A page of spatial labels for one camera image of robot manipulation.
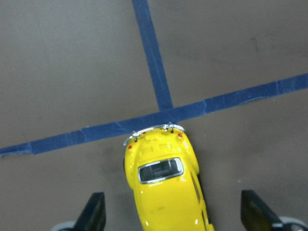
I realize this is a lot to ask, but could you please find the yellow beetle toy car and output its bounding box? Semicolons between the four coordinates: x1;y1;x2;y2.
124;123;214;231

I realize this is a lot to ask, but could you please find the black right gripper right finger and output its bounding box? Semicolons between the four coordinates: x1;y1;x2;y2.
241;190;283;231

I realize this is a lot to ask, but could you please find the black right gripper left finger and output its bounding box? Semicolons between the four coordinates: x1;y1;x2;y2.
73;192;106;231

